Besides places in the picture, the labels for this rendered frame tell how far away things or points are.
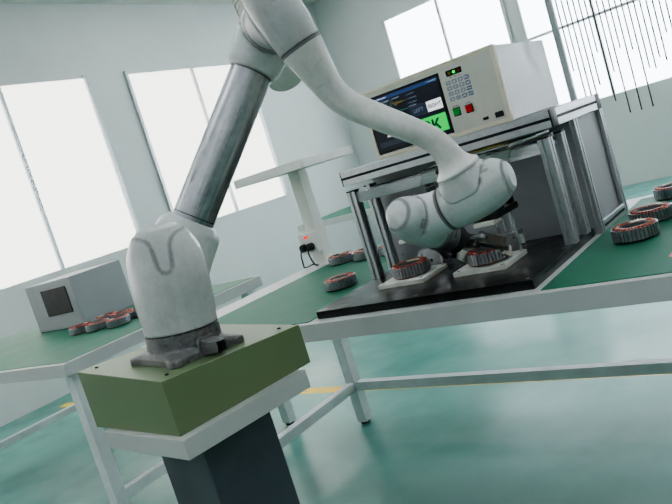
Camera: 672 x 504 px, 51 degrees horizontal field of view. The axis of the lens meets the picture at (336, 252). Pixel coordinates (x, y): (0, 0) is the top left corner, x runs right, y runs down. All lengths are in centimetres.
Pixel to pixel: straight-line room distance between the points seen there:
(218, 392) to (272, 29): 75
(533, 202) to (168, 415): 120
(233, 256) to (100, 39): 252
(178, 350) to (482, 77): 107
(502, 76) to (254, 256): 617
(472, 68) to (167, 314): 104
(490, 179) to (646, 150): 687
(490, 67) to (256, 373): 101
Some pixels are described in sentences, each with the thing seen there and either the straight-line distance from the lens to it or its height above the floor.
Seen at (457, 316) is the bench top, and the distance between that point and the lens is 169.
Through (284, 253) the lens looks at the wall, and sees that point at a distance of 826.
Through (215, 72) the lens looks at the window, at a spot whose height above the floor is 253.
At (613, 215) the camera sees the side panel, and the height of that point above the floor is 77.
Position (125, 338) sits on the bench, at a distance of 292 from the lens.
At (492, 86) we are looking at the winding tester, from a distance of 195.
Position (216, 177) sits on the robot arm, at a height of 119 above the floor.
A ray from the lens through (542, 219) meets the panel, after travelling 209.
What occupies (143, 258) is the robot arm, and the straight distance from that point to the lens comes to 145.
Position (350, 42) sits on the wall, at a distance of 969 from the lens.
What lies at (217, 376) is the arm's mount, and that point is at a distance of 141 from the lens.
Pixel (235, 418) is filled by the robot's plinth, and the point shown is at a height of 73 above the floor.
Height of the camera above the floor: 114
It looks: 7 degrees down
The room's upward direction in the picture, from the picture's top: 17 degrees counter-clockwise
